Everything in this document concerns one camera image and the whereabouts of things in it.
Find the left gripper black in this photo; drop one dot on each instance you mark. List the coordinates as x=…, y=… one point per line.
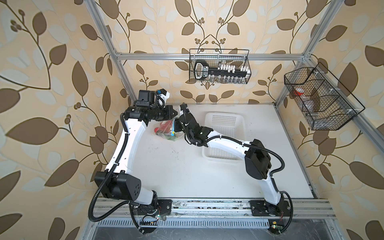
x=167, y=108

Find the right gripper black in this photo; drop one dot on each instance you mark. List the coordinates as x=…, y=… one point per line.
x=177, y=124

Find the red apple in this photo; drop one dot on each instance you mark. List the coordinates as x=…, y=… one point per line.
x=164, y=128

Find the clear zip top bag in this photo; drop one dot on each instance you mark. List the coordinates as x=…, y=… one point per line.
x=177, y=131

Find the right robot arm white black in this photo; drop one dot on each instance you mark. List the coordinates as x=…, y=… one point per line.
x=261, y=163

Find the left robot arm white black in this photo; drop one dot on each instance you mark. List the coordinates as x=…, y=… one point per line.
x=116, y=181

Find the white plastic perforated basket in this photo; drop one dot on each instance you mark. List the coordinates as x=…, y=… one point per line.
x=230, y=125

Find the black white tool in basket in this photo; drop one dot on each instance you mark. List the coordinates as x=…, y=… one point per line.
x=202, y=70

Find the red capped bottle in basket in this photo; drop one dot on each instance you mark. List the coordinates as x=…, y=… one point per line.
x=297, y=92

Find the aluminium frame rail front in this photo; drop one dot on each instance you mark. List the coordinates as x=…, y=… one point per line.
x=302, y=209

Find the black wire basket back wall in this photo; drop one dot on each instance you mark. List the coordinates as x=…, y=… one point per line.
x=238, y=57

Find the black wire basket wall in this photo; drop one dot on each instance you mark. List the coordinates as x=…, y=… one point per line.
x=328, y=104
x=238, y=57

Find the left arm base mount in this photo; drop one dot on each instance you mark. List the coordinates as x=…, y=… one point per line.
x=146, y=217

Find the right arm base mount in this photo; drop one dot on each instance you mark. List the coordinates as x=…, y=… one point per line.
x=282, y=214

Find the black wire basket right wall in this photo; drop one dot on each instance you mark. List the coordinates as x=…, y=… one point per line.
x=328, y=104

